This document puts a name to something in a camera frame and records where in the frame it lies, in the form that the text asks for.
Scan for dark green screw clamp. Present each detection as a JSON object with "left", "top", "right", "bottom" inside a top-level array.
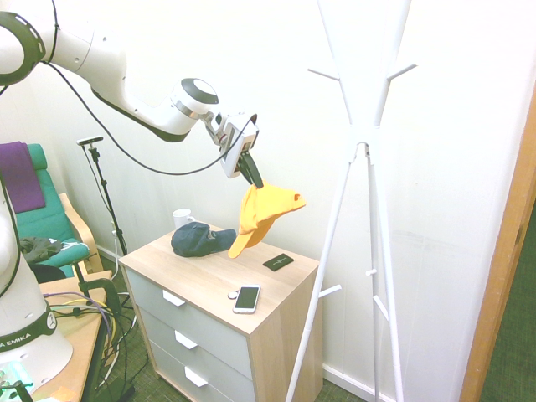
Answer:
[{"left": 71, "top": 261, "right": 123, "bottom": 320}]

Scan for light wood drawer cabinet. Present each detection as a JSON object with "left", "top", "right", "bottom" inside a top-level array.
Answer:
[{"left": 118, "top": 228, "right": 324, "bottom": 402}]

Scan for orange baseball cap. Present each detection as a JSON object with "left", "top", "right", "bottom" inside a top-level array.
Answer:
[{"left": 227, "top": 180, "right": 307, "bottom": 260}]

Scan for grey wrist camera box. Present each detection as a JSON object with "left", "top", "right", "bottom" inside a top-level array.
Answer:
[{"left": 240, "top": 115, "right": 260, "bottom": 153}]

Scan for green cushioned wooden armchair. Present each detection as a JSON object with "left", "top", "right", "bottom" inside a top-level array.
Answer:
[{"left": 0, "top": 143, "right": 104, "bottom": 280}]

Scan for purple cloth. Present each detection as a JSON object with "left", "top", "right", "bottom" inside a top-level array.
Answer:
[{"left": 0, "top": 141, "right": 46, "bottom": 214}]

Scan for navy blue baseball cap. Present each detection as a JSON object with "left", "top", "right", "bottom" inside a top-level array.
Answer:
[{"left": 170, "top": 221, "right": 238, "bottom": 258}]

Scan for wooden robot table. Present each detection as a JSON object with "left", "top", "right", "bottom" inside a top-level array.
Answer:
[{"left": 36, "top": 270, "right": 115, "bottom": 402}]

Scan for wooden door frame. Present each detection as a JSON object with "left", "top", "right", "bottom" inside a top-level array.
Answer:
[{"left": 459, "top": 79, "right": 536, "bottom": 402}]

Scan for long black robot cable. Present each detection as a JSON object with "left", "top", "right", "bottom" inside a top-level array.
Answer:
[{"left": 0, "top": 0, "right": 259, "bottom": 177}]

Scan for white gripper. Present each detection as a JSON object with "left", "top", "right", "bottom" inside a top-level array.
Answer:
[{"left": 219, "top": 118, "right": 265, "bottom": 190}]

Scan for yellow cable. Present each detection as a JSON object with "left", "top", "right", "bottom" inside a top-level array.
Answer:
[{"left": 44, "top": 296, "right": 116, "bottom": 349}]

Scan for grey drawer with white handle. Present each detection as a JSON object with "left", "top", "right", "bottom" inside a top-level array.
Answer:
[
  {"left": 147, "top": 339, "right": 256, "bottom": 402},
  {"left": 124, "top": 267, "right": 253, "bottom": 382},
  {"left": 137, "top": 305, "right": 255, "bottom": 402}
]

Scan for dark grey crumpled garment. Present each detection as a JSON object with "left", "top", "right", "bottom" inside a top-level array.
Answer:
[{"left": 19, "top": 236, "right": 64, "bottom": 263}]

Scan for white metal coat rack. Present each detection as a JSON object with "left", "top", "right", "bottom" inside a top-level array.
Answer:
[{"left": 284, "top": 0, "right": 418, "bottom": 402}]

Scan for black camera tripod stand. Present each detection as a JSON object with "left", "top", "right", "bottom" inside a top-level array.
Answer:
[{"left": 85, "top": 144, "right": 129, "bottom": 257}]

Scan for white smartphone with black screen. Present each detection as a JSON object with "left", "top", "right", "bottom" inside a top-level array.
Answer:
[{"left": 232, "top": 284, "right": 261, "bottom": 315}]

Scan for white ceramic mug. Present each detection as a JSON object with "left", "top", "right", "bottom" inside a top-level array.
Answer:
[{"left": 172, "top": 208, "right": 197, "bottom": 230}]

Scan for purple cable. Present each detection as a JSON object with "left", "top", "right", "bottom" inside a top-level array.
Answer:
[{"left": 45, "top": 301, "right": 119, "bottom": 357}]

